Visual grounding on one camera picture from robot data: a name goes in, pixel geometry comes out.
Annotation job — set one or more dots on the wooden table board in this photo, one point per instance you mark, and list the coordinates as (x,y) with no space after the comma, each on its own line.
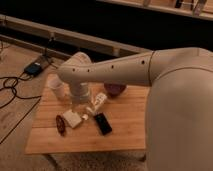
(125,114)

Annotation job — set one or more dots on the black power adapter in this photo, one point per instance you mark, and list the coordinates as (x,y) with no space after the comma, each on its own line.
(33,69)

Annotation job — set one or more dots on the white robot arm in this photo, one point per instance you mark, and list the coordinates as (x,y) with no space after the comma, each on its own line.
(179,108)

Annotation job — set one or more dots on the black phone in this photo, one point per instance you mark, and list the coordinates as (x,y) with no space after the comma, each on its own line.
(103,123)

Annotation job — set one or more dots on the white plastic bottle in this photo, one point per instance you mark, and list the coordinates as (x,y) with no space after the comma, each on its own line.
(99,101)

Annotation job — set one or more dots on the dark red oval object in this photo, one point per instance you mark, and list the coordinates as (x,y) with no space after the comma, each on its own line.
(60,124)

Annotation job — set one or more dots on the dark red bowl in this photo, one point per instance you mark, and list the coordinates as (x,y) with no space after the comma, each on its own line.
(114,90)

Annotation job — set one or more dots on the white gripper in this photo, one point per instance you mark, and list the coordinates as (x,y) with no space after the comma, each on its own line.
(80,93)

